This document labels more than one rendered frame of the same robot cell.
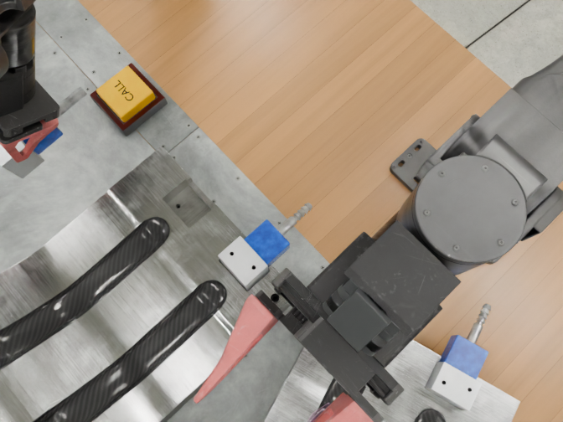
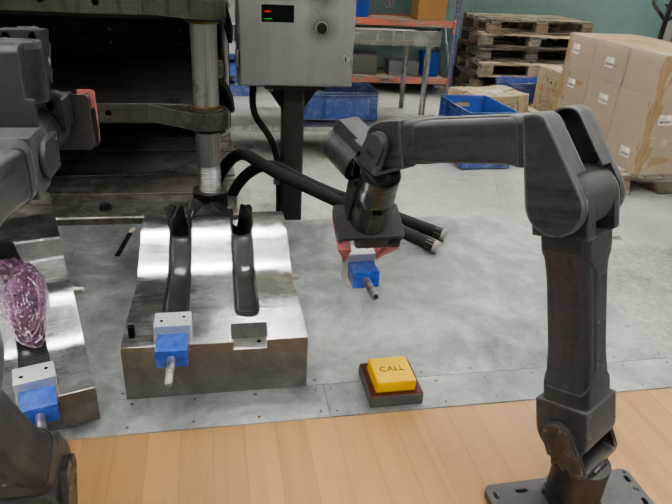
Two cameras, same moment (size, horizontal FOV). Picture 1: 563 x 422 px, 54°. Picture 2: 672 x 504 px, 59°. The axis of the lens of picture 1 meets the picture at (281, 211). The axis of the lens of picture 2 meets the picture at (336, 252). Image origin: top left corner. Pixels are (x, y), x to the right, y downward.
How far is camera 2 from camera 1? 83 cm
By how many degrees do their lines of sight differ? 72
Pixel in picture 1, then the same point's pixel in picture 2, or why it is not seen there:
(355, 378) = not seen: hidden behind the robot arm
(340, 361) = not seen: hidden behind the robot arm
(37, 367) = (219, 241)
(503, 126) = (18, 131)
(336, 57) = not seen: outside the picture
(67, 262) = (271, 280)
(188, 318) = (176, 305)
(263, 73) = (349, 490)
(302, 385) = (69, 342)
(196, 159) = (301, 401)
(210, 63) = (392, 456)
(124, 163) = (336, 364)
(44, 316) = (247, 260)
